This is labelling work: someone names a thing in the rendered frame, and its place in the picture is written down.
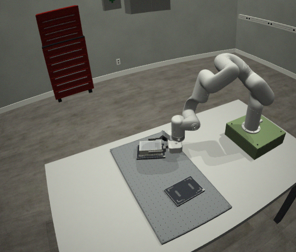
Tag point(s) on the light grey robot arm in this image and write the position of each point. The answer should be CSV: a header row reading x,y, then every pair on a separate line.
x,y
230,67

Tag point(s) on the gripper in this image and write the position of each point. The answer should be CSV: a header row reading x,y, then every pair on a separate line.
x,y
172,146

